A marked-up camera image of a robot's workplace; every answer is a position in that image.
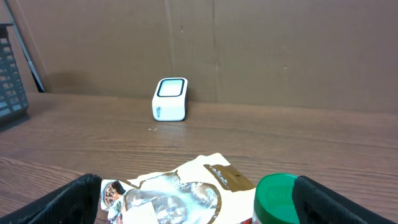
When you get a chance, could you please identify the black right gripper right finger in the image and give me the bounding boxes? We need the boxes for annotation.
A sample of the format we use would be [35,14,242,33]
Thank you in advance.
[292,175,395,224]

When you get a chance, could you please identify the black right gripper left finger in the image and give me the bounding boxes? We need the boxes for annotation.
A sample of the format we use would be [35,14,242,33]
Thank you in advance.
[1,174,102,224]

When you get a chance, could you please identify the green lid jar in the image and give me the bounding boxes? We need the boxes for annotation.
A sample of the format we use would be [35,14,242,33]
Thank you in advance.
[252,173,299,224]

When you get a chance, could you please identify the beige brown snack bag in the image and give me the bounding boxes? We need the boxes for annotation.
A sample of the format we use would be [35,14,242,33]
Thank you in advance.
[100,153,255,224]

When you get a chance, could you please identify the red snack stick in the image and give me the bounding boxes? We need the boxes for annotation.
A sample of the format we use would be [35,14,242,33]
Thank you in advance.
[240,218,252,224]

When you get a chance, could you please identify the white barcode scanner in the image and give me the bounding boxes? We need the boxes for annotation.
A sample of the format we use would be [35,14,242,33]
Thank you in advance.
[152,77,188,121]

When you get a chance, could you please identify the grey plastic basket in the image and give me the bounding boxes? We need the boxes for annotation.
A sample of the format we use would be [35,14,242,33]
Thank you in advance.
[1,22,29,131]

